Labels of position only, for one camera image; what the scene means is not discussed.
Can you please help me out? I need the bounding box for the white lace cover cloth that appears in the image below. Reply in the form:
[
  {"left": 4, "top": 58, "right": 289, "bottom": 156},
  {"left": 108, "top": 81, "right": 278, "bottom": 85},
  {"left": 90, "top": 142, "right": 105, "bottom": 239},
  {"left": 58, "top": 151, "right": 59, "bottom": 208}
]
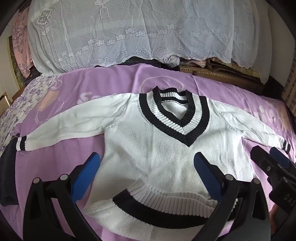
[{"left": 28, "top": 0, "right": 272, "bottom": 83}]

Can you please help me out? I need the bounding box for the purple floral bed sheet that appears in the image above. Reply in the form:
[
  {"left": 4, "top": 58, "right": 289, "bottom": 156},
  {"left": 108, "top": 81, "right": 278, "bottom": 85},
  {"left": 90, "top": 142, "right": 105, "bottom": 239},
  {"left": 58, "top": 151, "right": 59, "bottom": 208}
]
[{"left": 0, "top": 75, "right": 58, "bottom": 153}]

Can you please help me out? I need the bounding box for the pile of clothes under lace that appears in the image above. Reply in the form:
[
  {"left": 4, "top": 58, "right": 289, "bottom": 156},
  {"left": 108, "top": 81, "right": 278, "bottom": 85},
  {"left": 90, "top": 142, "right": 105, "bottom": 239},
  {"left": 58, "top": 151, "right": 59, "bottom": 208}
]
[{"left": 119, "top": 57, "right": 224, "bottom": 69}]

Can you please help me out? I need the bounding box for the woven bamboo mat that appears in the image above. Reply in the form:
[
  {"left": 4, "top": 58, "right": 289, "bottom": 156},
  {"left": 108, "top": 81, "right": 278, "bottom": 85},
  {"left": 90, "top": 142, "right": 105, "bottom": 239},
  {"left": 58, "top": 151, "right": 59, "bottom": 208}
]
[{"left": 179, "top": 62, "right": 264, "bottom": 95}]

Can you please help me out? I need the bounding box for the purple smile print blanket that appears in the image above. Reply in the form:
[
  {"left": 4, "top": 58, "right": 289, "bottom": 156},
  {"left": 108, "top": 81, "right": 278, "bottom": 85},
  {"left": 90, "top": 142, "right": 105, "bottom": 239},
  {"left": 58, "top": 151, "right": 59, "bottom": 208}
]
[{"left": 1, "top": 64, "right": 295, "bottom": 235}]

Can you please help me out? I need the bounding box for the white black-trimmed knit sweater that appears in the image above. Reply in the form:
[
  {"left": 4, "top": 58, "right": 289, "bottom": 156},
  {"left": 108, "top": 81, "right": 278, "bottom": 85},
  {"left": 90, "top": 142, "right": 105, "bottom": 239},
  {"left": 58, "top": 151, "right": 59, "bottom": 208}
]
[{"left": 16, "top": 87, "right": 290, "bottom": 240}]

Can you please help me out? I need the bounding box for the pink floral pillow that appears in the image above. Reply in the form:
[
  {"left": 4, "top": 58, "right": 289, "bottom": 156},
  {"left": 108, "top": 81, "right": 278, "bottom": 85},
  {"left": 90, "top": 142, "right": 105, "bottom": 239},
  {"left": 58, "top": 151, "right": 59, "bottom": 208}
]
[{"left": 12, "top": 7, "right": 34, "bottom": 78}]

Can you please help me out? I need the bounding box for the person's right hand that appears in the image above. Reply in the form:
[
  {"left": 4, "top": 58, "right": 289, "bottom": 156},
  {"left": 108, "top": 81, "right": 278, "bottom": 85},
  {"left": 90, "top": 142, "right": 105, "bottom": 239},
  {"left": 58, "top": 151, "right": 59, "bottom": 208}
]
[{"left": 269, "top": 204, "right": 278, "bottom": 235}]

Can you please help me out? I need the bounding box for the dark navy garment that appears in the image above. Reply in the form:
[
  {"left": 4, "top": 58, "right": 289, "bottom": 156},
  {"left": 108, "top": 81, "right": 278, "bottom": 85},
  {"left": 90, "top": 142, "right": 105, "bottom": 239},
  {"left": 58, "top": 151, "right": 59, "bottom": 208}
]
[{"left": 0, "top": 133, "right": 20, "bottom": 206}]

